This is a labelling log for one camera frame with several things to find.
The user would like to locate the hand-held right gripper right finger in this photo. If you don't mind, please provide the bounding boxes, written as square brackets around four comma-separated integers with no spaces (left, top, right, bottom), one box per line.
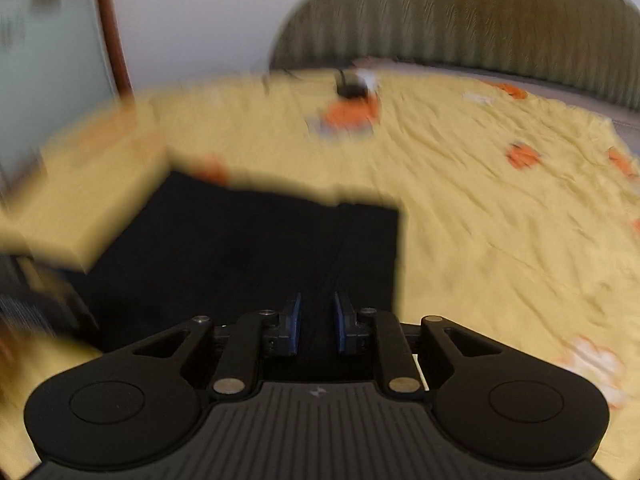
[332,291,506,398]

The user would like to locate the yellow floral blanket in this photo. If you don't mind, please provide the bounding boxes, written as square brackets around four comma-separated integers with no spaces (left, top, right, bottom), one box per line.
[0,67,640,480]

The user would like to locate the black pants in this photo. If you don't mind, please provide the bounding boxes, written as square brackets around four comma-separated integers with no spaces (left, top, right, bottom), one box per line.
[70,170,402,392]

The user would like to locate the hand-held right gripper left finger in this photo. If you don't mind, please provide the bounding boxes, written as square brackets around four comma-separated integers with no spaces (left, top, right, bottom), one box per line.
[132,292,304,402]

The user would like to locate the frosted glass door panel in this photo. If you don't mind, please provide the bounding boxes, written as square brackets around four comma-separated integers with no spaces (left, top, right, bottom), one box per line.
[0,0,119,188]

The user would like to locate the olive green padded headboard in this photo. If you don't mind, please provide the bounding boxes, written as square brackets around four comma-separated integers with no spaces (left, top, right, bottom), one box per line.
[267,0,640,111]

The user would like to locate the small black object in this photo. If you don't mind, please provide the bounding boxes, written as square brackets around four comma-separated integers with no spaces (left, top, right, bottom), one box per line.
[334,67,381,100]

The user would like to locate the brown wooden door frame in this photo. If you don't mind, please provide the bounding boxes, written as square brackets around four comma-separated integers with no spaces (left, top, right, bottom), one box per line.
[92,0,134,100]

